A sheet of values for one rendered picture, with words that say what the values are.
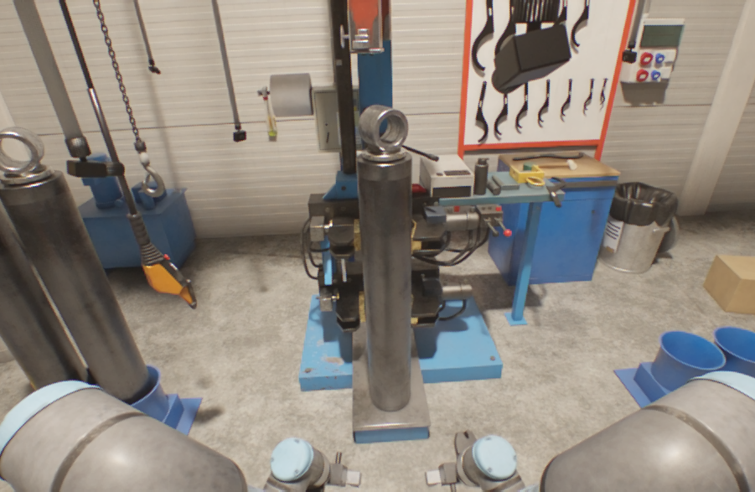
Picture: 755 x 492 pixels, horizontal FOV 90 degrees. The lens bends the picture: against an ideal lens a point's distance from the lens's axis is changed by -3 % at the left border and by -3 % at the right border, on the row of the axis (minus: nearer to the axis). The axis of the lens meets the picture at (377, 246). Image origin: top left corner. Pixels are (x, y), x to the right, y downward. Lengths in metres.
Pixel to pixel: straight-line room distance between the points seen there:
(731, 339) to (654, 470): 2.59
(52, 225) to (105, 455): 1.48
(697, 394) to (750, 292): 3.31
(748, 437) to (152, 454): 0.56
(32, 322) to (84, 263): 0.43
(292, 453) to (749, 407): 0.81
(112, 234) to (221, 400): 1.97
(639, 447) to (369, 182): 1.20
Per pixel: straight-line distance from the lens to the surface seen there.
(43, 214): 1.87
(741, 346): 3.06
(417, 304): 2.25
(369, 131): 1.45
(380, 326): 1.81
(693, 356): 2.87
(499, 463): 1.00
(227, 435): 2.49
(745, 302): 3.88
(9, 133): 1.86
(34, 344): 2.32
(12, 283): 2.19
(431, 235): 1.95
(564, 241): 3.41
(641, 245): 3.86
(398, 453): 2.26
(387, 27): 1.98
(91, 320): 2.07
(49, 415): 0.55
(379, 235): 1.55
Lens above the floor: 1.89
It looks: 29 degrees down
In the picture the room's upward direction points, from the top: 2 degrees counter-clockwise
